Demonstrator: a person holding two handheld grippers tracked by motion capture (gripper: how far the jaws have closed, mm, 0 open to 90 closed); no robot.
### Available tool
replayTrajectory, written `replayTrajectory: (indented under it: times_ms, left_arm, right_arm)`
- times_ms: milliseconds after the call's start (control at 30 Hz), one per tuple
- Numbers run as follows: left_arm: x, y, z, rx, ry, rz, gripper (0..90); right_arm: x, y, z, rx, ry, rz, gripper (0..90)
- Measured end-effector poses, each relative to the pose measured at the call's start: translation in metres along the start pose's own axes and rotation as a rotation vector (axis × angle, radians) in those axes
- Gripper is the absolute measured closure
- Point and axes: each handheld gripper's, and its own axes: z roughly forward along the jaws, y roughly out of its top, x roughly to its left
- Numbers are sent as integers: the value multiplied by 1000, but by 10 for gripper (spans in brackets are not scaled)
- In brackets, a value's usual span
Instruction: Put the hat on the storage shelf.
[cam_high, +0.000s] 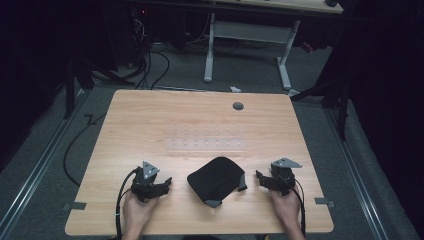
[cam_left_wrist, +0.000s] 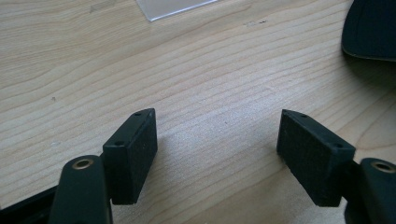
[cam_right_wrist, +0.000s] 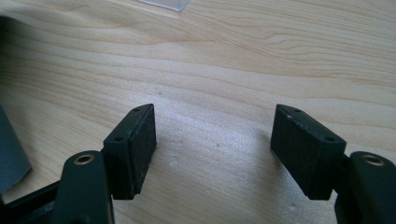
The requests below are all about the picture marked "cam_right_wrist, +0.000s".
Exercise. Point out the dark grey cloth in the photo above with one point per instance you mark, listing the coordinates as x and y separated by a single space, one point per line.
11 155

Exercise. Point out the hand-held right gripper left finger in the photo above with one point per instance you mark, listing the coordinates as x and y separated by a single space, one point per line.
137 149

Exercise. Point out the clear plastic box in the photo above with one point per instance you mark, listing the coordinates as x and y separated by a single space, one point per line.
168 3

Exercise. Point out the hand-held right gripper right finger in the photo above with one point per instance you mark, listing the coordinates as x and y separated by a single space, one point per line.
306 149

